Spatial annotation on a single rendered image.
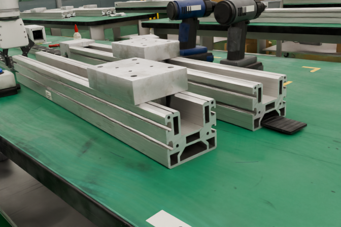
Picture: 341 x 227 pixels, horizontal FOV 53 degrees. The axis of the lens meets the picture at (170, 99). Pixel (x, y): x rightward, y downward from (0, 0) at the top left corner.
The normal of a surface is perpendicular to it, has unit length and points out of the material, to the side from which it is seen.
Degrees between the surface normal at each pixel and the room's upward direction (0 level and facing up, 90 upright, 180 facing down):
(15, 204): 0
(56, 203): 0
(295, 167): 0
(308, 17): 90
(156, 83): 90
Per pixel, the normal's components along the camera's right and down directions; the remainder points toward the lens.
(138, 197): -0.07, -0.95
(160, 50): 0.61, 0.20
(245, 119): -0.78, 0.24
